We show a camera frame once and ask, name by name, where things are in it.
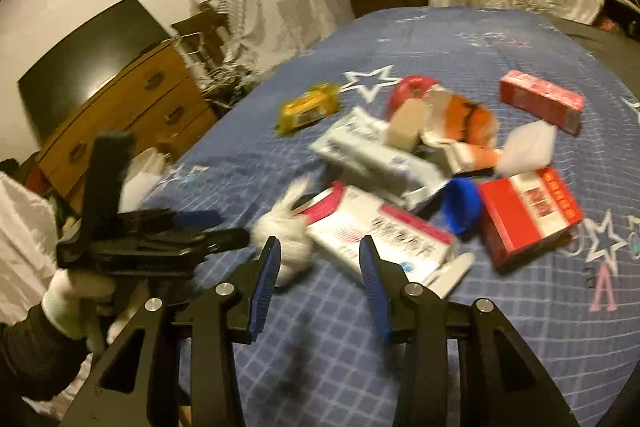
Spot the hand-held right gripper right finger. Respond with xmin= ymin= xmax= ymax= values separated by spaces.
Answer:
xmin=357 ymin=234 xmax=581 ymax=427

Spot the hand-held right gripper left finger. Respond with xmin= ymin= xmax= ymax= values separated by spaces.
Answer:
xmin=60 ymin=234 xmax=283 ymax=427

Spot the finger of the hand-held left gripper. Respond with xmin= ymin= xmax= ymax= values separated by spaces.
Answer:
xmin=172 ymin=209 xmax=224 ymax=230
xmin=190 ymin=228 xmax=251 ymax=254

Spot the white tissue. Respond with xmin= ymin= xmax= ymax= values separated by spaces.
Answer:
xmin=250 ymin=174 xmax=321 ymax=288

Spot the pink white medicine box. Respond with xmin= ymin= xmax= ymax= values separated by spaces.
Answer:
xmin=300 ymin=182 xmax=461 ymax=288

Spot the grey white medicine box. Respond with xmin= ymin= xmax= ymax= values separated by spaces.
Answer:
xmin=310 ymin=107 xmax=451 ymax=212

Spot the orange foil packet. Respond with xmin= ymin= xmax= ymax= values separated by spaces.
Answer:
xmin=430 ymin=89 xmax=501 ymax=148

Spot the long red box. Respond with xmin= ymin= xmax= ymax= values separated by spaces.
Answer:
xmin=499 ymin=69 xmax=587 ymax=136

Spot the person's left forearm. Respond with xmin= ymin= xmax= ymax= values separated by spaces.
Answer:
xmin=0 ymin=304 xmax=93 ymax=403

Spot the person's left hand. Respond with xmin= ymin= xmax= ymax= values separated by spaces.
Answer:
xmin=41 ymin=268 xmax=151 ymax=355

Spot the blue star-print blanket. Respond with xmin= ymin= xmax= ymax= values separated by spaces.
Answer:
xmin=140 ymin=4 xmax=640 ymax=427

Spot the pile of clothes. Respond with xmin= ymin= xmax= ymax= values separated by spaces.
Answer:
xmin=0 ymin=154 xmax=83 ymax=238

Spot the white plastic stick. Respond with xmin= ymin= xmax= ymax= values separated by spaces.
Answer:
xmin=425 ymin=252 xmax=476 ymax=298

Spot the wooden dresser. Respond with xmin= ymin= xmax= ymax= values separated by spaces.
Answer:
xmin=35 ymin=39 xmax=218 ymax=215

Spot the blue plastic cap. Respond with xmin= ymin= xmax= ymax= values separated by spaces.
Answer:
xmin=440 ymin=177 xmax=483 ymax=235

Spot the black television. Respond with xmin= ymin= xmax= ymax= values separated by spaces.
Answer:
xmin=17 ymin=0 xmax=173 ymax=148

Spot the yellow snack packet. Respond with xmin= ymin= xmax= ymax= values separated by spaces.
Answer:
xmin=275 ymin=82 xmax=341 ymax=136

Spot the small beige box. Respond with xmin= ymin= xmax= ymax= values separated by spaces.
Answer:
xmin=387 ymin=99 xmax=426 ymax=152

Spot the orange white box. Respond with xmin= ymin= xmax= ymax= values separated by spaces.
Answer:
xmin=430 ymin=142 xmax=503 ymax=175

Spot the red and white box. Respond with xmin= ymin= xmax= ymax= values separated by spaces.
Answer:
xmin=477 ymin=166 xmax=586 ymax=270

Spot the red round lid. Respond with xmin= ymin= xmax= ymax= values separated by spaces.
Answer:
xmin=387 ymin=75 xmax=441 ymax=120

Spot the striped cloth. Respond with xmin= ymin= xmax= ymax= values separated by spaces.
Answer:
xmin=192 ymin=0 xmax=356 ymax=82

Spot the dark grey blanket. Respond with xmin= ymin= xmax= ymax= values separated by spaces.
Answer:
xmin=550 ymin=14 xmax=640 ymax=108

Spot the tangle of white cables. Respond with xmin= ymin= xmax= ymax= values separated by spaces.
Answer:
xmin=175 ymin=34 xmax=251 ymax=104

